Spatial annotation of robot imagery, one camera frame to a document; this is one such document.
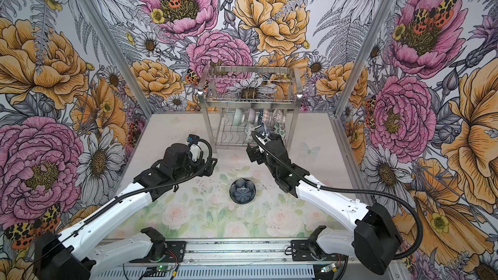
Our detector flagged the green leaf pattern bowl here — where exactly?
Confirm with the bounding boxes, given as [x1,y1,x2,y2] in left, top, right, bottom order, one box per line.
[274,123,286,140]

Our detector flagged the white bowl maroon pattern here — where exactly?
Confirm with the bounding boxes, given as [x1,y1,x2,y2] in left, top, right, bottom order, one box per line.
[272,109,285,124]

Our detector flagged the blue geometric pattern bowl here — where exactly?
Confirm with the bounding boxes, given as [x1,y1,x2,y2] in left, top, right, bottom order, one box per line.
[259,109,272,125]

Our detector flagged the dark navy flower bowl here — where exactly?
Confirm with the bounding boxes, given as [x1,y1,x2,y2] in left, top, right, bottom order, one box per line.
[229,178,256,205]

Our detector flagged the grey green patterned bowl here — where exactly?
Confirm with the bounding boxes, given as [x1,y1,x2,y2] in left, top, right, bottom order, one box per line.
[248,108,259,126]

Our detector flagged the blue floral pattern bowl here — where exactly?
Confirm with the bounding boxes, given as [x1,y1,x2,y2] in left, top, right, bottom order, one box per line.
[254,124,272,136]

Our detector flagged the mint green lined bowl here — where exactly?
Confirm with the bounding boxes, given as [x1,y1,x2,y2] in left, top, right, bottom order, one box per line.
[232,108,246,127]

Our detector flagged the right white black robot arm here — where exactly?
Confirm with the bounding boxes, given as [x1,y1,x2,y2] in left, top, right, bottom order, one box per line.
[246,139,402,275]

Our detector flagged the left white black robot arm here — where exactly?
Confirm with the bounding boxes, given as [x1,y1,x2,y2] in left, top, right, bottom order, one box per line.
[33,136,217,279]

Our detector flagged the steel two-tier dish rack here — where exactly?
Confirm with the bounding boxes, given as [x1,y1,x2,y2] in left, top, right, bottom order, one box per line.
[196,64,307,150]

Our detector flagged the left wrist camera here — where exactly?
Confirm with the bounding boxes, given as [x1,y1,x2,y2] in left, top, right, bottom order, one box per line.
[187,134,200,146]

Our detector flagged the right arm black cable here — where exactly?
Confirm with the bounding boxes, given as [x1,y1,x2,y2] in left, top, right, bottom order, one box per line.
[250,130,424,280]

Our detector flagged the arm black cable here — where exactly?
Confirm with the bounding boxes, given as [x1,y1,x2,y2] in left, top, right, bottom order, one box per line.
[250,130,424,280]
[26,137,214,269]

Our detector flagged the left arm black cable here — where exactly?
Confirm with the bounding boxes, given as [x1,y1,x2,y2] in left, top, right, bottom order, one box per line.
[26,137,214,269]

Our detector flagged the aluminium front rail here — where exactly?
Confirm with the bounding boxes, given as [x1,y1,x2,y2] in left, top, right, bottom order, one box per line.
[69,236,403,267]

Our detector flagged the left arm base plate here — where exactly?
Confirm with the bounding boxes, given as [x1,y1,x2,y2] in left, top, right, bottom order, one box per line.
[130,241,187,263]

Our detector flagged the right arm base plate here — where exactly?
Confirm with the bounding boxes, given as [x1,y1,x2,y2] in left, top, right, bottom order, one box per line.
[286,239,339,262]

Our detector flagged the white vented cable duct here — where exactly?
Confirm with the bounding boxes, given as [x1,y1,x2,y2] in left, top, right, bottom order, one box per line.
[92,264,315,279]

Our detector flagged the left aluminium frame post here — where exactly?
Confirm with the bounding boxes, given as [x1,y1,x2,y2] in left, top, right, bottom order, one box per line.
[77,0,154,119]

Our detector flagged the aluminium frame post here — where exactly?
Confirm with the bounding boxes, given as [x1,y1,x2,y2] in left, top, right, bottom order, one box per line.
[77,0,154,119]
[334,0,396,118]

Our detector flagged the right aluminium frame post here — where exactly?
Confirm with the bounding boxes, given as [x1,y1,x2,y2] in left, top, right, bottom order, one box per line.
[334,0,396,118]

